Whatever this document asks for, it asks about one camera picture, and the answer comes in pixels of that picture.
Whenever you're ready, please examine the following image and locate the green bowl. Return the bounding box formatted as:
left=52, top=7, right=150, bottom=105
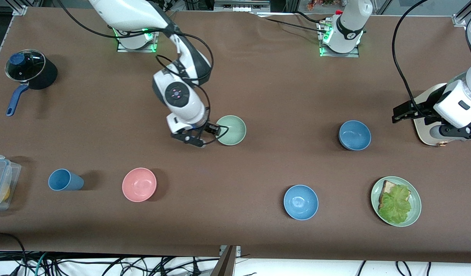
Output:
left=216, top=115, right=247, bottom=146

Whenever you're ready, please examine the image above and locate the blue bowl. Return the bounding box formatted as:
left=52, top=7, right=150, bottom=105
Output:
left=283, top=185, right=319, bottom=221
left=338, top=120, right=372, bottom=151

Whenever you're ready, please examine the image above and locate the pink bowl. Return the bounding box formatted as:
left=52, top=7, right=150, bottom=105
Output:
left=122, top=168, right=157, bottom=202

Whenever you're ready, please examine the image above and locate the white rounded kitchen appliance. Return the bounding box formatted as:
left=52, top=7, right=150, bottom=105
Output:
left=413, top=82, right=464, bottom=147

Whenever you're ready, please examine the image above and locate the brown table cover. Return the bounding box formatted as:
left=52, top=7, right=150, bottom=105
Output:
left=0, top=6, right=471, bottom=265

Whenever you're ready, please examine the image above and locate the toast bread slice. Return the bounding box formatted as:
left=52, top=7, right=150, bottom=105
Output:
left=379, top=180, right=411, bottom=209

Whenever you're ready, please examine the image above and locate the green lettuce leaf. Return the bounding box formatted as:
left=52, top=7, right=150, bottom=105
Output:
left=378, top=185, right=412, bottom=225

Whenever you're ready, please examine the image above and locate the green plate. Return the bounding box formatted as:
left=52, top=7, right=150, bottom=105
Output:
left=371, top=176, right=422, bottom=227

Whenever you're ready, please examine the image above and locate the blue cup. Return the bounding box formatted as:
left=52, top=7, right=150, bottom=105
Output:
left=48, top=169, right=84, bottom=191

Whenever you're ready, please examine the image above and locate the clear plastic storage container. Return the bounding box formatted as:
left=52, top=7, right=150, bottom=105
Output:
left=0, top=154, right=22, bottom=212

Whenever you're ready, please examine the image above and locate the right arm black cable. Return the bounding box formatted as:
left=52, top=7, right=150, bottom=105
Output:
left=56, top=0, right=228, bottom=148

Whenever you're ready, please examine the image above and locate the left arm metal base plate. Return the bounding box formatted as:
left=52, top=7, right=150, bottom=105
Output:
left=319, top=21, right=361, bottom=58

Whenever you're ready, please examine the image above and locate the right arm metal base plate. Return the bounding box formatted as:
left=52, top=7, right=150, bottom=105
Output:
left=117, top=31, right=159, bottom=53

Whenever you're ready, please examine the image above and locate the metal table bracket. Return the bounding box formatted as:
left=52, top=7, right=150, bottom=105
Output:
left=211, top=245, right=242, bottom=276

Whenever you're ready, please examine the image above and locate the black pot with blue handle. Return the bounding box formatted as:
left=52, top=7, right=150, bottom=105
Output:
left=5, top=49, right=58, bottom=117

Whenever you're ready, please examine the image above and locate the teal cable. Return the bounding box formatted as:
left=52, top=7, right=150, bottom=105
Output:
left=35, top=252, right=49, bottom=276

